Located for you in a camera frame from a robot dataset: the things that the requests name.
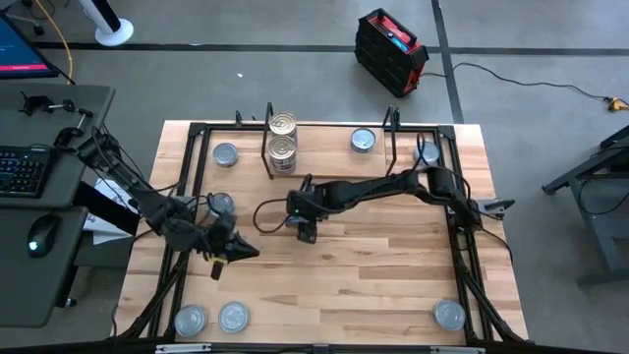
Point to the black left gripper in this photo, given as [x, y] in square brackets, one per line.
[218, 241]

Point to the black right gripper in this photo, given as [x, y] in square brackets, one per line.
[303, 204]

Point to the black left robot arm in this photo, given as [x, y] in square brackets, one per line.
[132, 189]

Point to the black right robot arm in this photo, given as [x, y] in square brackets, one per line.
[373, 186]

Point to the silver-lid seafood can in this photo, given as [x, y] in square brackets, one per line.
[362, 139]

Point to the yellow tag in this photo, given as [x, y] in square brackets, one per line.
[216, 257]

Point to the silver-lid can blue label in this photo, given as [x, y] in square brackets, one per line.
[449, 314]
[222, 201]

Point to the silver-lid can green label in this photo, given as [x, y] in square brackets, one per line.
[428, 153]
[225, 154]
[234, 317]

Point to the silver-lid can pink label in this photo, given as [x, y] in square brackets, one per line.
[190, 320]

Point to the white paper sheets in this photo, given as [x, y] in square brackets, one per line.
[100, 232]

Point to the black flat panel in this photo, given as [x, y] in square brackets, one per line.
[98, 204]

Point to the red black tool case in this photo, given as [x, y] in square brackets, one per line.
[390, 51]

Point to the black computer mouse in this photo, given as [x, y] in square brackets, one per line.
[41, 235]

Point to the black desk clamp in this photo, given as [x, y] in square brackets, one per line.
[37, 104]
[71, 132]

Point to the dark grey desk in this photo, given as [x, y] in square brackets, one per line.
[29, 285]

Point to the black backlit keyboard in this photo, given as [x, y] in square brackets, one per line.
[22, 172]

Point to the blue-screen monitor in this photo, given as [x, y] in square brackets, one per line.
[19, 54]

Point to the dark metal stand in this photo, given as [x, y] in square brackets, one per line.
[614, 236]

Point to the silver aluminium bracket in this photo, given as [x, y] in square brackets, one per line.
[182, 348]
[457, 350]

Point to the black aluminium table frame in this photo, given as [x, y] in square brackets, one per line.
[195, 129]

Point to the white pedestal stand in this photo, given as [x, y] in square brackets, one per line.
[105, 19]

